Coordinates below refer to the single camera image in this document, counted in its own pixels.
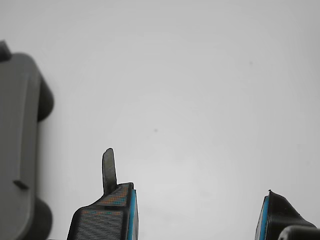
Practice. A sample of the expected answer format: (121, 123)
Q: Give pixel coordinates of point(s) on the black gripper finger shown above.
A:
(275, 220)
(100, 225)

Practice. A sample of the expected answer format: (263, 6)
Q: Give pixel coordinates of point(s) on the grey printed frame holder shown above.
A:
(15, 125)

